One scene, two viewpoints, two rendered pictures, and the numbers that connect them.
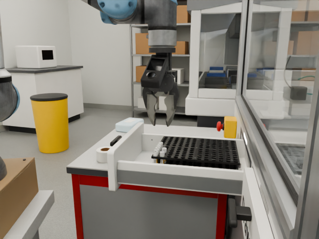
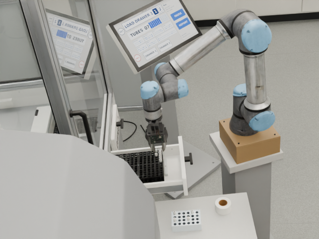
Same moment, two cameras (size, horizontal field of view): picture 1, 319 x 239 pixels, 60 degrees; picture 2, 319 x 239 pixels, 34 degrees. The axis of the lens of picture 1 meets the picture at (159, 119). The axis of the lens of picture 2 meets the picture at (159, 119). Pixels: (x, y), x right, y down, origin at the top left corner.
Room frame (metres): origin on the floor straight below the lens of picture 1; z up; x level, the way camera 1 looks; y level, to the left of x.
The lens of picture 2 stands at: (2.50, -0.24, 2.48)
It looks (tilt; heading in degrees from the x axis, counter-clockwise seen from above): 37 degrees down; 172
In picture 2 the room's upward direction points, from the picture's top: 8 degrees counter-clockwise
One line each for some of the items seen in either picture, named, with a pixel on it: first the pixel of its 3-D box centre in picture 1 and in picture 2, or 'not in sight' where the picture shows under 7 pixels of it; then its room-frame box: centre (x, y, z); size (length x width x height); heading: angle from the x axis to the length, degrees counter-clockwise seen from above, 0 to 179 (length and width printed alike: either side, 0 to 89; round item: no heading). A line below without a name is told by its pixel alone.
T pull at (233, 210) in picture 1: (239, 213); (119, 124); (0.41, -0.13, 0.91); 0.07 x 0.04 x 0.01; 169
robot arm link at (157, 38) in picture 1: (161, 40); (153, 111); (0.76, 0.00, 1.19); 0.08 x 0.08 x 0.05
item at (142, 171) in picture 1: (199, 160); (137, 170); (0.73, -0.11, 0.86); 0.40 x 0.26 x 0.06; 79
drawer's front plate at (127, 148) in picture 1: (128, 151); (182, 164); (0.77, 0.09, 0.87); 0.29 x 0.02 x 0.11; 169
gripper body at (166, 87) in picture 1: (162, 70); (154, 127); (0.77, -0.01, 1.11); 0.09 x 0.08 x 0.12; 169
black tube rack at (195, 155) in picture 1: (196, 158); (139, 170); (0.73, -0.11, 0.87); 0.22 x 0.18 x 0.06; 79
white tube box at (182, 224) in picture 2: not in sight; (186, 220); (1.02, 0.03, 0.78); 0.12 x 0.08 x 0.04; 76
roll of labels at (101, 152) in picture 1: (105, 154); (223, 206); (0.99, 0.21, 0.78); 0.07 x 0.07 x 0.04
